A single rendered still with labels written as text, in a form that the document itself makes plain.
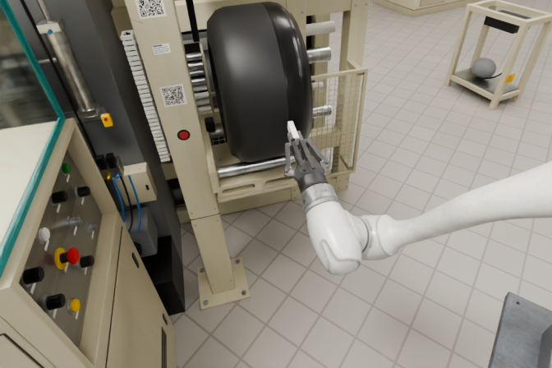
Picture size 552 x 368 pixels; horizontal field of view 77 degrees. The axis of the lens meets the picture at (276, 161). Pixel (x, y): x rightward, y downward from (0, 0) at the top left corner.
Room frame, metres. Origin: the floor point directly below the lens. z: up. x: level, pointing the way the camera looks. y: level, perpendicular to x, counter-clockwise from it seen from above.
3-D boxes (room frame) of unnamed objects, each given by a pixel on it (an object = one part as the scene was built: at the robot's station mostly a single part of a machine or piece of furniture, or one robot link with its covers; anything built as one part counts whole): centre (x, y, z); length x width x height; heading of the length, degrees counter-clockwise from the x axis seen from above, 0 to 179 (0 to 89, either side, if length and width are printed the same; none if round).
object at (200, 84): (1.52, 0.39, 1.05); 0.20 x 0.15 x 0.30; 102
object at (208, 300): (1.12, 0.34, 0.01); 0.27 x 0.27 x 0.02; 12
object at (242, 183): (1.06, 0.07, 0.83); 0.36 x 0.09 x 0.06; 102
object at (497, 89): (3.10, -2.10, 0.40); 0.60 x 0.35 x 0.80; 22
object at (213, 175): (1.16, 0.27, 0.90); 0.40 x 0.03 x 0.10; 12
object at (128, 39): (1.08, 0.42, 1.19); 0.05 x 0.04 x 0.48; 12
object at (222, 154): (1.20, 0.10, 0.80); 0.37 x 0.36 x 0.02; 12
